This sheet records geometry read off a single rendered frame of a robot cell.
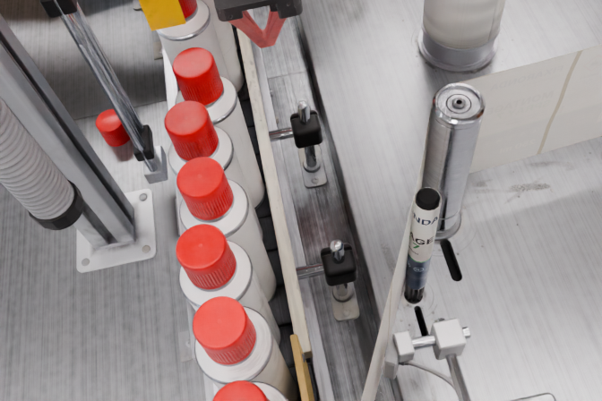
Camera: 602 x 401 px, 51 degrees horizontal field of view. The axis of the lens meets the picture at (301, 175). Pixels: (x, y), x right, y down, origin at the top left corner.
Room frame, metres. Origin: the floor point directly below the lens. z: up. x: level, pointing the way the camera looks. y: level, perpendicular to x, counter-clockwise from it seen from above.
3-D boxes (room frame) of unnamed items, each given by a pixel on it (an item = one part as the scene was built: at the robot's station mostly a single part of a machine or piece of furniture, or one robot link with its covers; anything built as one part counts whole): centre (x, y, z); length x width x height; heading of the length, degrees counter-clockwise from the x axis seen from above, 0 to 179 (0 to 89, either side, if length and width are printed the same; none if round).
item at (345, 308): (0.23, -0.02, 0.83); 0.06 x 0.03 x 0.01; 0
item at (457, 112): (0.27, -0.12, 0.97); 0.05 x 0.05 x 0.19
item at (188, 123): (0.29, 0.07, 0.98); 0.05 x 0.05 x 0.20
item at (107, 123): (0.48, 0.21, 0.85); 0.03 x 0.03 x 0.03
